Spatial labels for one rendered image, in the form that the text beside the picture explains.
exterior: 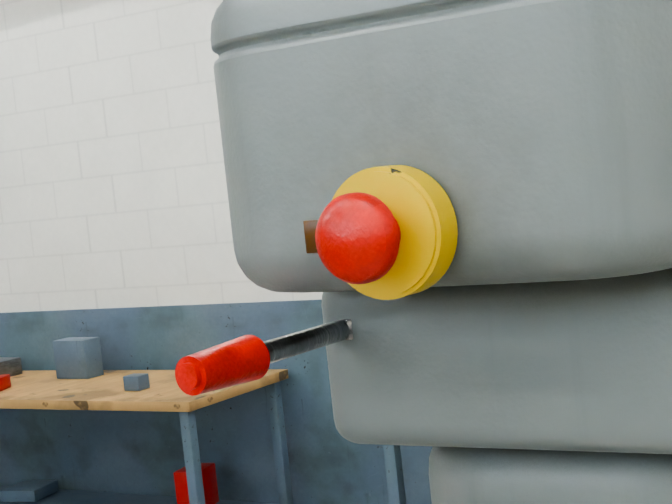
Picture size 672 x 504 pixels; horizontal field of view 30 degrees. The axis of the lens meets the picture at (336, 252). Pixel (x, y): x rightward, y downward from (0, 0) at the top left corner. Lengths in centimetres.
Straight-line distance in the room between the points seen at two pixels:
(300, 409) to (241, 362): 550
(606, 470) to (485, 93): 24
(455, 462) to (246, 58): 27
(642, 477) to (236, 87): 30
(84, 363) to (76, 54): 163
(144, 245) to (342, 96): 601
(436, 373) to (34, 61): 642
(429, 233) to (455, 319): 14
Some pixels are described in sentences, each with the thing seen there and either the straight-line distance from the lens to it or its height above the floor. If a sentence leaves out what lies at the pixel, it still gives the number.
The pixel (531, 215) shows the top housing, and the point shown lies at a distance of 55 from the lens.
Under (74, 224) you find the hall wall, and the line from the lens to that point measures 691.
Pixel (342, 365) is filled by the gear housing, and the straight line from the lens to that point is 72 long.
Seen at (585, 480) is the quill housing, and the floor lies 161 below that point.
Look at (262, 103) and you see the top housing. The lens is 62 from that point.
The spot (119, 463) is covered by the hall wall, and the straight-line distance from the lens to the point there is 696.
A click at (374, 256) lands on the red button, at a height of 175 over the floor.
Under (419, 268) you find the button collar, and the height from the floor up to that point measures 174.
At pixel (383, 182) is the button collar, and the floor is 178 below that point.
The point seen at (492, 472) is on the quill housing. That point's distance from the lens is 73.
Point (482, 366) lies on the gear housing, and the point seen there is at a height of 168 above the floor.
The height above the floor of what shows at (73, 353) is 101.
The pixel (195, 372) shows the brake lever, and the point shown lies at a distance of 60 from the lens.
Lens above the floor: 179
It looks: 4 degrees down
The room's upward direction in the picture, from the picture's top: 6 degrees counter-clockwise
